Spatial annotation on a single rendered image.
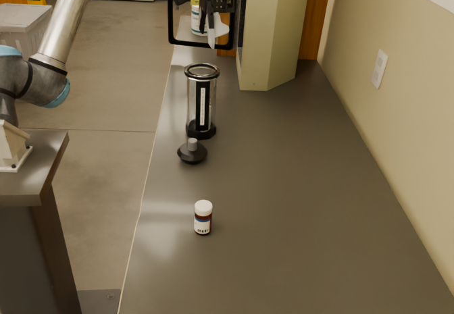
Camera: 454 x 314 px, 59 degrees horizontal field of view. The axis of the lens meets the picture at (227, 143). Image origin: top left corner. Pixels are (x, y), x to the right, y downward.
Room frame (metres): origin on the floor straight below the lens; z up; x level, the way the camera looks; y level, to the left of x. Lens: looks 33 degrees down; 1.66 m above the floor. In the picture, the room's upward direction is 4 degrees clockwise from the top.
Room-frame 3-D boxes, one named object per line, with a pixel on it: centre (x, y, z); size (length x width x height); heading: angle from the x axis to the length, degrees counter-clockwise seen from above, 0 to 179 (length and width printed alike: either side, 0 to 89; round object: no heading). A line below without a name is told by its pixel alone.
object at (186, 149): (0.99, 0.10, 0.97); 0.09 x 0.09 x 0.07
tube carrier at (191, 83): (1.15, 0.09, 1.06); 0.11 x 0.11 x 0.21
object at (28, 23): (3.19, 1.76, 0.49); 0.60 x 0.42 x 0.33; 4
